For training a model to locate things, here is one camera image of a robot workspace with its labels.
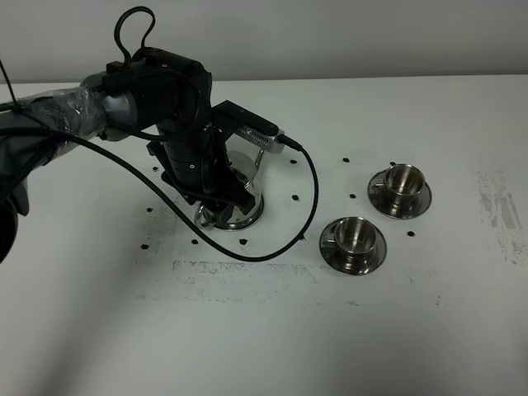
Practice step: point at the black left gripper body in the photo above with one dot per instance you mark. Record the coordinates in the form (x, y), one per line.
(195, 163)

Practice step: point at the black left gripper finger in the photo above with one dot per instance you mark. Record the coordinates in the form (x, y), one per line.
(216, 215)
(243, 196)

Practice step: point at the stainless steel teapot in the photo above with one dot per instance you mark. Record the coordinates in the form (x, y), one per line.
(230, 217)

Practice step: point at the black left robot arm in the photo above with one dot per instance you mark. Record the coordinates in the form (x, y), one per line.
(153, 95)

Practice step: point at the steel teapot tray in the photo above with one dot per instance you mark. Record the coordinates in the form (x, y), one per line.
(239, 220)

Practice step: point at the near stainless steel saucer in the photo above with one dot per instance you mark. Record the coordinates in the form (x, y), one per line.
(362, 268)

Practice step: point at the stainless steel saucer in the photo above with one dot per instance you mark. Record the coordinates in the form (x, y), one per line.
(379, 199)
(362, 268)

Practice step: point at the near stainless steel teacup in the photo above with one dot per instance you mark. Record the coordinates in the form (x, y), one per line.
(350, 240)

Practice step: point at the stainless steel teacup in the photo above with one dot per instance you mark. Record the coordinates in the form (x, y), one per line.
(402, 184)
(350, 240)

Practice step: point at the far stainless steel saucer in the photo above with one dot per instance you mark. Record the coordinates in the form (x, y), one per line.
(379, 199)

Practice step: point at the far stainless steel teacup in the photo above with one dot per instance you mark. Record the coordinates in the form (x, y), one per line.
(402, 184)

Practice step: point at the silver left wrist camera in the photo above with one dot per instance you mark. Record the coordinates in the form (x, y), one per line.
(255, 130)

